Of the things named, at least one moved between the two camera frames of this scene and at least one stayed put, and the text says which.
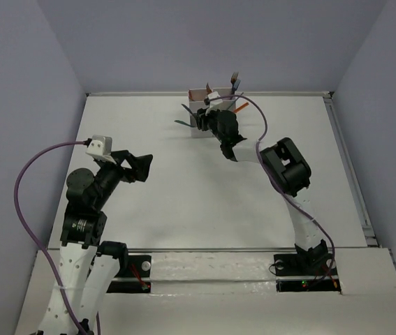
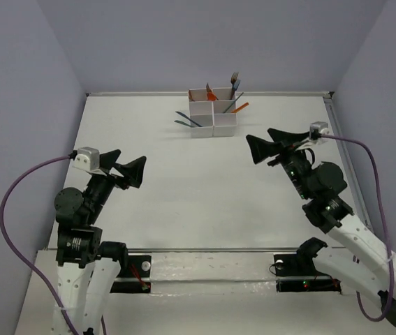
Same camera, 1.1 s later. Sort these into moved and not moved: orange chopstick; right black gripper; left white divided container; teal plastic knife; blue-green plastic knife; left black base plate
Moved: blue-green plastic knife; right black gripper
Not moved: orange chopstick; teal plastic knife; left black base plate; left white divided container
